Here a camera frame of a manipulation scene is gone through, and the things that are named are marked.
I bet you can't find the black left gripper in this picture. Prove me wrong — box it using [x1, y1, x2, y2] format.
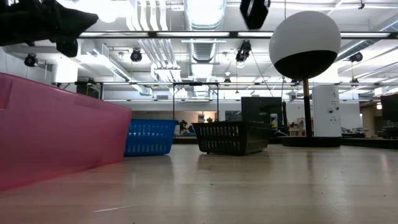
[0, 0, 99, 47]

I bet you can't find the pink plastic bin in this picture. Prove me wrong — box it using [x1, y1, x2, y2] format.
[0, 72, 132, 192]

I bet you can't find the black ceiling spotlight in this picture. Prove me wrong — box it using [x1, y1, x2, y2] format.
[235, 39, 252, 63]
[129, 49, 143, 62]
[24, 53, 38, 68]
[348, 51, 364, 63]

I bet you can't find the white and black globe lamp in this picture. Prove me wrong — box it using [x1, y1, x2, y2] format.
[269, 11, 342, 147]

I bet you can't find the black overhead light beam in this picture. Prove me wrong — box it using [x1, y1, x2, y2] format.
[77, 30, 398, 39]

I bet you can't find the black cabinet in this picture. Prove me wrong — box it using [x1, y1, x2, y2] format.
[241, 96, 284, 127]

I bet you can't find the white column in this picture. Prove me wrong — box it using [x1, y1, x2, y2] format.
[312, 85, 342, 138]

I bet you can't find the black plastic basket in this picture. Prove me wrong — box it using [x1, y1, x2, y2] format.
[191, 120, 273, 156]

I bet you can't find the blue plastic basket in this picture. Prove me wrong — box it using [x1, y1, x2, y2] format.
[123, 118, 178, 157]

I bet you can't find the black monitor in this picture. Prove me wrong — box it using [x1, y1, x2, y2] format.
[381, 93, 398, 123]

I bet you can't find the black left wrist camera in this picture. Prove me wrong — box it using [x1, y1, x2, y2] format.
[55, 39, 78, 58]

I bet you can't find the silver ventilation duct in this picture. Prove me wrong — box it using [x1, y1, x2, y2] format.
[183, 0, 228, 63]

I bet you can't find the black background table frame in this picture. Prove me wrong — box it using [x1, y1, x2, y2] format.
[172, 82, 220, 121]

